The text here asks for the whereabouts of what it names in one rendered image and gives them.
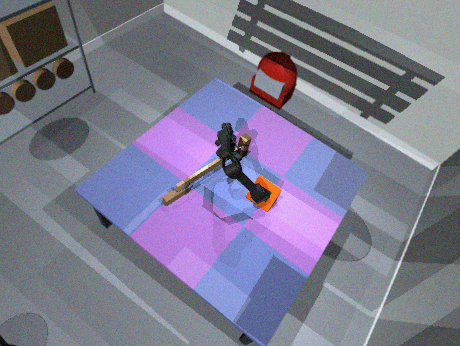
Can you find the long wooden rail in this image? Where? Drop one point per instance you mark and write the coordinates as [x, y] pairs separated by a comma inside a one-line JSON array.
[[197, 175]]

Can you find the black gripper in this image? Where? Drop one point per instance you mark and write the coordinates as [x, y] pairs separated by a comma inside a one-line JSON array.
[[217, 143]]

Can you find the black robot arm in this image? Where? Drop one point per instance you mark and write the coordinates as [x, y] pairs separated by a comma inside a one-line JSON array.
[[234, 170]]

